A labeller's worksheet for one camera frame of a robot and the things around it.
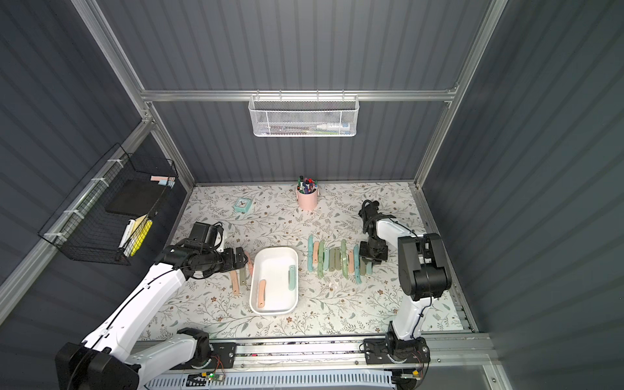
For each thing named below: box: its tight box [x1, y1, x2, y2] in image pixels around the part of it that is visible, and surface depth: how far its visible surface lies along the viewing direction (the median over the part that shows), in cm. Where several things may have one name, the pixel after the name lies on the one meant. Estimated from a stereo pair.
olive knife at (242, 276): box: [238, 267, 247, 286], surface depth 91 cm
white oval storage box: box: [249, 246, 299, 316], surface depth 91 cm
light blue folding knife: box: [324, 248, 330, 271], surface depth 96 cm
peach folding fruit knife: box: [257, 279, 267, 308], surface depth 87 cm
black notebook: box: [104, 179, 165, 216], surface depth 78 cm
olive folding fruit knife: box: [329, 248, 336, 272], surface depth 96 cm
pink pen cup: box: [295, 186, 318, 212], surface depth 111 cm
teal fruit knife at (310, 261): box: [307, 234, 314, 273], surface depth 96 cm
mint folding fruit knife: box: [288, 264, 297, 291], surface depth 90 cm
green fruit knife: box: [317, 241, 325, 279], surface depth 96 cm
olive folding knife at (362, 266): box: [359, 255, 367, 276], surface depth 93 cm
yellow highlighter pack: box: [123, 214, 153, 258], surface depth 69 cm
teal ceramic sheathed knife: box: [353, 243, 363, 285], surface depth 93 cm
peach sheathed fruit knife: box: [230, 269, 240, 295], surface depth 90 cm
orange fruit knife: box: [312, 241, 320, 265], surface depth 98 cm
